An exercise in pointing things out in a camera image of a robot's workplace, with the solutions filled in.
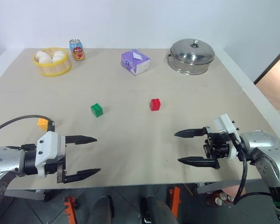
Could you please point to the grey table frame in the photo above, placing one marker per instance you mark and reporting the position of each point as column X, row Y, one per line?
column 25, row 194

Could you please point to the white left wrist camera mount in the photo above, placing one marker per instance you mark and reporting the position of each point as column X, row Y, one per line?
column 47, row 144

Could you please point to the green toy block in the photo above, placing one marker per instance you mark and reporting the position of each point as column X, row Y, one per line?
column 96, row 110

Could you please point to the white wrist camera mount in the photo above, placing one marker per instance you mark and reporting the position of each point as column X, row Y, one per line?
column 47, row 144
column 226, row 124

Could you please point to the orange black clamp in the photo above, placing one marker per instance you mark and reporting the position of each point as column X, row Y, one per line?
column 70, row 210
column 175, row 200

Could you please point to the blue orange drink can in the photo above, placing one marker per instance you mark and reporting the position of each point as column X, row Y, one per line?
column 77, row 50

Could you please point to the red toy block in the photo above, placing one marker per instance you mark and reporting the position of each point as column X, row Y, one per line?
column 155, row 104

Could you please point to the yellow toy block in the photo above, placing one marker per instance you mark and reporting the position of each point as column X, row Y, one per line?
column 42, row 123

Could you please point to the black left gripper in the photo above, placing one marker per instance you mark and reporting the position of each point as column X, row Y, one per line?
column 52, row 166

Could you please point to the stainless steel pot lid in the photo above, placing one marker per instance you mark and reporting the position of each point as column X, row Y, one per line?
column 192, row 52

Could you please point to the brown wooden board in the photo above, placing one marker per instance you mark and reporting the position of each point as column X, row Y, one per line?
column 277, row 79

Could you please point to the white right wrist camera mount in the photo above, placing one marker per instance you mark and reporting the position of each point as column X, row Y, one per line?
column 226, row 124

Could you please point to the pack of drink cans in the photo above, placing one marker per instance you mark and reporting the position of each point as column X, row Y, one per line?
column 220, row 199

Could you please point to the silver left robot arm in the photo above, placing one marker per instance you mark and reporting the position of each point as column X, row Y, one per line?
column 4, row 161

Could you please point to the purple tissue pack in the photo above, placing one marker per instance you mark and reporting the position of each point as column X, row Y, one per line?
column 134, row 61

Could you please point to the white steamed bun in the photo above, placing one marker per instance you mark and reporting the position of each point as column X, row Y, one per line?
column 43, row 57
column 58, row 56

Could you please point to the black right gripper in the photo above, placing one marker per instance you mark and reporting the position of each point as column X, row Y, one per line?
column 218, row 145

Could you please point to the yellow bamboo steamer basket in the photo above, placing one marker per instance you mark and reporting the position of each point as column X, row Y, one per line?
column 54, row 67

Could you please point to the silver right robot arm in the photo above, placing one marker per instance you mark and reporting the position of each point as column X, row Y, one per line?
column 261, row 142

